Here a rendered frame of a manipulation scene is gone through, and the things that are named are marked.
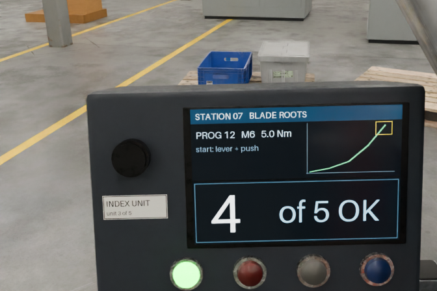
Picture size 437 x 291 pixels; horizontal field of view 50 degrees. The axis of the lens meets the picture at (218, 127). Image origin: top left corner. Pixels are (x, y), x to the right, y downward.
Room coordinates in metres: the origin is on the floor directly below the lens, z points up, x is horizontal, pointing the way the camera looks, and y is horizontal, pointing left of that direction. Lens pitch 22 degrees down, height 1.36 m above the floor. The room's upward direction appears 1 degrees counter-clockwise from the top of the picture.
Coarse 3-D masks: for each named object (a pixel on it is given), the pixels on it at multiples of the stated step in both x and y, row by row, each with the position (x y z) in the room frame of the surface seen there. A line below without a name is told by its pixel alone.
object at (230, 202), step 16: (192, 192) 0.32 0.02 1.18; (208, 192) 0.32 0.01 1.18; (224, 192) 0.32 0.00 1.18; (240, 192) 0.32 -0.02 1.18; (256, 192) 0.32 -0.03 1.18; (208, 208) 0.31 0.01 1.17; (224, 208) 0.31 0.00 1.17; (240, 208) 0.31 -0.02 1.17; (256, 208) 0.31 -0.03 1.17; (208, 224) 0.31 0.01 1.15; (224, 224) 0.31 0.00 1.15; (240, 224) 0.31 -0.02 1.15; (256, 224) 0.31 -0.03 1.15; (208, 240) 0.31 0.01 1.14; (224, 240) 0.31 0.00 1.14; (240, 240) 0.31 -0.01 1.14; (256, 240) 0.31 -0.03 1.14
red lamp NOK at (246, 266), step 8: (248, 256) 0.30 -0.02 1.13; (240, 264) 0.30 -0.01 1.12; (248, 264) 0.30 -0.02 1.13; (256, 264) 0.30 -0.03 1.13; (264, 264) 0.30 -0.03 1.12; (240, 272) 0.29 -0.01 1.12; (248, 272) 0.29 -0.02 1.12; (256, 272) 0.29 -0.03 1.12; (264, 272) 0.30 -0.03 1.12; (240, 280) 0.29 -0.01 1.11; (248, 280) 0.29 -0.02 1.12; (256, 280) 0.29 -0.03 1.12; (264, 280) 0.30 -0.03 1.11; (248, 288) 0.29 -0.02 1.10
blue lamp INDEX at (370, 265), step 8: (368, 256) 0.30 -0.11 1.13; (376, 256) 0.30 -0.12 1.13; (384, 256) 0.30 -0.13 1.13; (360, 264) 0.30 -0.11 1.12; (368, 264) 0.30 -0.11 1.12; (376, 264) 0.29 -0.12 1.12; (384, 264) 0.29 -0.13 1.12; (392, 264) 0.30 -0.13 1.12; (360, 272) 0.30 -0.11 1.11; (368, 272) 0.29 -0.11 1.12; (376, 272) 0.29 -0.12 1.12; (384, 272) 0.29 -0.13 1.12; (392, 272) 0.30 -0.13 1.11; (368, 280) 0.30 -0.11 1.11; (376, 280) 0.29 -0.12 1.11; (384, 280) 0.29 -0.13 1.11
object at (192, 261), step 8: (176, 264) 0.30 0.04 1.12; (184, 264) 0.30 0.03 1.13; (192, 264) 0.30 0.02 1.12; (200, 264) 0.30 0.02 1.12; (176, 272) 0.30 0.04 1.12; (184, 272) 0.29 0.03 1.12; (192, 272) 0.29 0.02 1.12; (200, 272) 0.30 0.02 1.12; (176, 280) 0.29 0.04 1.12; (184, 280) 0.29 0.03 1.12; (192, 280) 0.29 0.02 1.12; (200, 280) 0.30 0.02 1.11; (184, 288) 0.29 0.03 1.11; (192, 288) 0.29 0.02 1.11
